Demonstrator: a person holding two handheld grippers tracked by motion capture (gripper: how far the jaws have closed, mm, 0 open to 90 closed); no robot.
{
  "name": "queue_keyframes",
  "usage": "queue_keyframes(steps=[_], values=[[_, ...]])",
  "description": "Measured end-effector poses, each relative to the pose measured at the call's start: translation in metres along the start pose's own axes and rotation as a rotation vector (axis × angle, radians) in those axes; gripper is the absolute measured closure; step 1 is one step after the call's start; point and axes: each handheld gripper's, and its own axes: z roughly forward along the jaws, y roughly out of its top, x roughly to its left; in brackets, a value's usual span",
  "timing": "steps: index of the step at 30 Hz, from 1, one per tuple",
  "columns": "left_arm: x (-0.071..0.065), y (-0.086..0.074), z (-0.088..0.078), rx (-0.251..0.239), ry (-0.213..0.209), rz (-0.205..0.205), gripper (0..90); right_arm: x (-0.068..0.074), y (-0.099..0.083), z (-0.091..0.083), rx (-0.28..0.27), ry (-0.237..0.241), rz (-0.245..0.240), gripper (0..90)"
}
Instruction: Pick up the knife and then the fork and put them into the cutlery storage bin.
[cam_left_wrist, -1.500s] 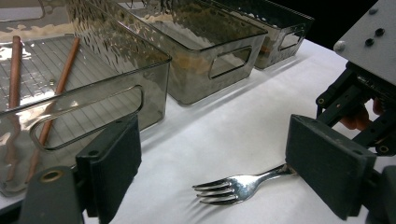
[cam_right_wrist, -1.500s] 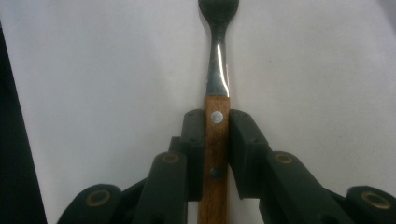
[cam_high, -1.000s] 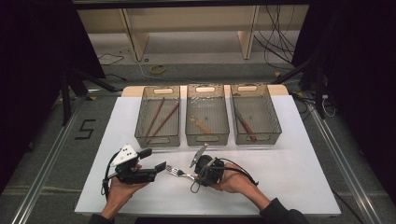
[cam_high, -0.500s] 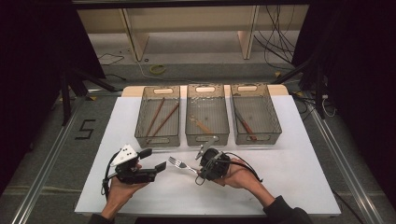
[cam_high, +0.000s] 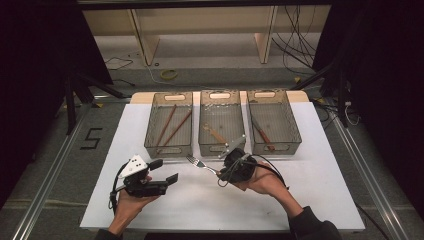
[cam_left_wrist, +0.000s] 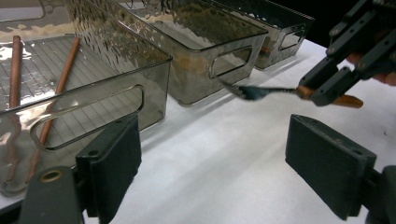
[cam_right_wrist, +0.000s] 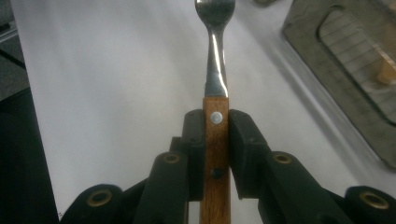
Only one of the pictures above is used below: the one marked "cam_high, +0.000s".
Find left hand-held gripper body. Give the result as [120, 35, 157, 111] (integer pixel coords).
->
[118, 154, 169, 199]

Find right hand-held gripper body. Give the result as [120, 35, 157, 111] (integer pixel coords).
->
[218, 134, 258, 184]

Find fork with wooden handle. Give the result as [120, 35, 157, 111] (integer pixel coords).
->
[185, 154, 223, 177]

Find grey translucent plastic bin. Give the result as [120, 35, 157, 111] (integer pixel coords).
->
[198, 89, 247, 158]
[246, 89, 303, 156]
[143, 91, 194, 159]

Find light wooden spoon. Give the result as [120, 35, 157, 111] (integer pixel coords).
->
[202, 122, 230, 145]

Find knife with red-brown handle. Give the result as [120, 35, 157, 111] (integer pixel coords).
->
[250, 115, 277, 152]

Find brown wooden chopstick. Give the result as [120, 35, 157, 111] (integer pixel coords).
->
[156, 110, 193, 155]
[155, 104, 178, 148]

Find person's left hand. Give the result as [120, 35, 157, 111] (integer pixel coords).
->
[111, 176, 161, 233]

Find person's right hand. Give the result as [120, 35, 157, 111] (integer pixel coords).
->
[232, 161, 290, 201]

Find yellow tape roll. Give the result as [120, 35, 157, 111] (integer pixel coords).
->
[159, 68, 179, 81]

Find black tripod stand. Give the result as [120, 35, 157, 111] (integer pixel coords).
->
[64, 70, 132, 136]

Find black metal stand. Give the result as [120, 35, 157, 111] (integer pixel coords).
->
[289, 59, 352, 129]

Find black curtain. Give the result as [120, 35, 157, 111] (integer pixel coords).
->
[0, 0, 114, 209]
[312, 0, 424, 223]

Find light wooden desk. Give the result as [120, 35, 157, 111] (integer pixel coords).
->
[82, 4, 333, 66]

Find left hand-held gripper black cable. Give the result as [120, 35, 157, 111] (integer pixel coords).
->
[109, 161, 132, 214]

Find hand-held gripper black cable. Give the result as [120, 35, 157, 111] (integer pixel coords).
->
[109, 161, 132, 214]
[217, 152, 291, 192]

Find right hand-held gripper black cable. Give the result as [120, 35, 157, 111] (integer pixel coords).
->
[217, 152, 291, 192]

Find thin white floor cable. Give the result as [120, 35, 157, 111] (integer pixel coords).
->
[142, 62, 214, 90]

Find metal floor rail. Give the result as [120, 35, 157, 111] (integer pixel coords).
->
[11, 103, 94, 240]
[328, 101, 412, 240]

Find thin black floor cable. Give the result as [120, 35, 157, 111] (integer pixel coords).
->
[105, 56, 134, 71]

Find bundle of black cables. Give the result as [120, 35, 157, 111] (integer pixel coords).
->
[270, 4, 318, 75]

